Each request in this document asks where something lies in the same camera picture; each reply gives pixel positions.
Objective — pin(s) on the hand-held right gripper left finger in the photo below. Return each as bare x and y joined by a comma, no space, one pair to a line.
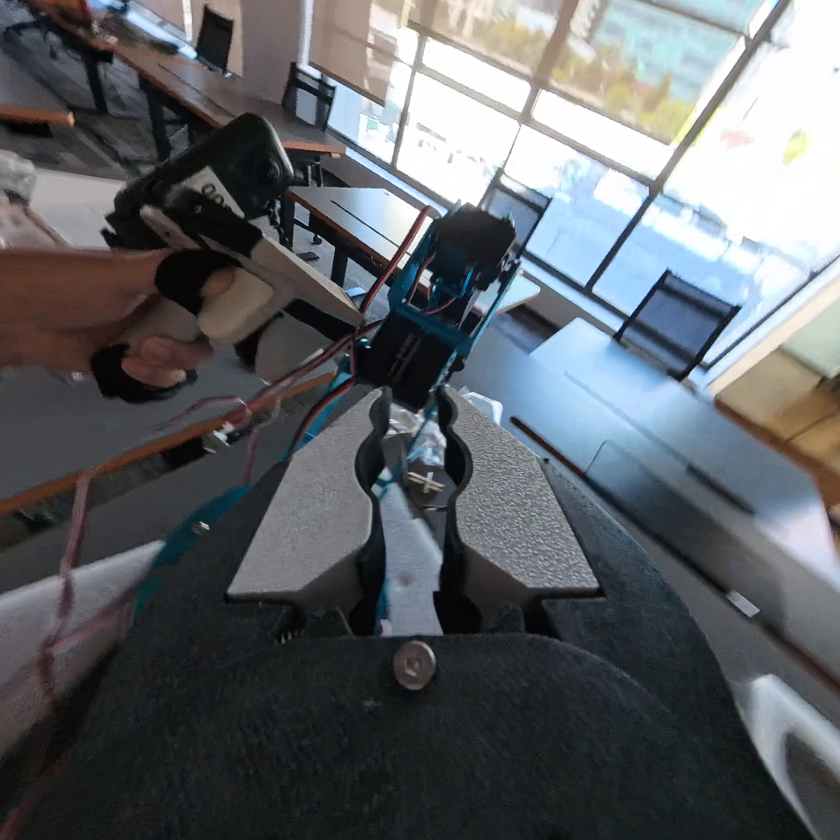
308,525

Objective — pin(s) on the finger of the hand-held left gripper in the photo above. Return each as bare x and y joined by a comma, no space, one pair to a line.
308,289
289,348

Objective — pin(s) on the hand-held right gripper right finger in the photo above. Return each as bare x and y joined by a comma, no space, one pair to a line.
525,525

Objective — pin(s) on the blue toy robot arm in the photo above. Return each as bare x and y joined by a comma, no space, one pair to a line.
407,354

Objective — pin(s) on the wood top desk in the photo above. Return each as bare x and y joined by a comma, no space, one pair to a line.
216,98
367,210
26,98

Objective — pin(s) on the black desk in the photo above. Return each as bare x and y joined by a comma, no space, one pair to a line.
590,367

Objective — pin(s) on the grey desk with wooden edge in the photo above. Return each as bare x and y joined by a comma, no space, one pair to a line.
39,420

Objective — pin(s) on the person's left hand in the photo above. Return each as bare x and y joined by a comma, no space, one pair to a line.
65,302

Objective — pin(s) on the black mesh chair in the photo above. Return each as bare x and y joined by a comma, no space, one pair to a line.
308,98
518,210
214,36
682,321

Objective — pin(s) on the metal cross wrench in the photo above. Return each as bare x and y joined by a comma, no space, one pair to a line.
423,485

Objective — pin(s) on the grey foam mat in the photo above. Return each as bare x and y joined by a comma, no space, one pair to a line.
407,577

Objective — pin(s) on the group of clear plastic bags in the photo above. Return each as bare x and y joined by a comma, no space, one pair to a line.
479,401

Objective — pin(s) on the beige roller blind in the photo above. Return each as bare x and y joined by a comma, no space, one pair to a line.
354,39

